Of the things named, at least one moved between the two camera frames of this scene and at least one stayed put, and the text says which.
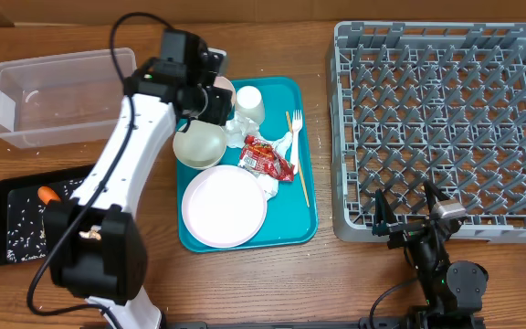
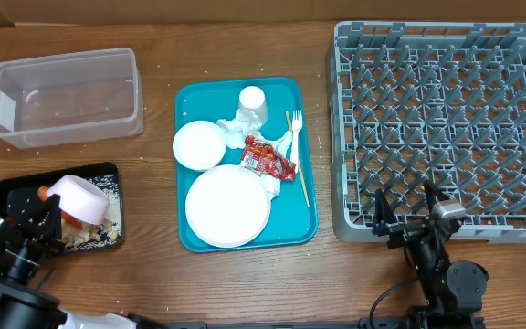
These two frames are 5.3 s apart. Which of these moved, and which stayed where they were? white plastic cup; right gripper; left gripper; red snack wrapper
Moved: left gripper
Stayed: red snack wrapper; white plastic cup; right gripper
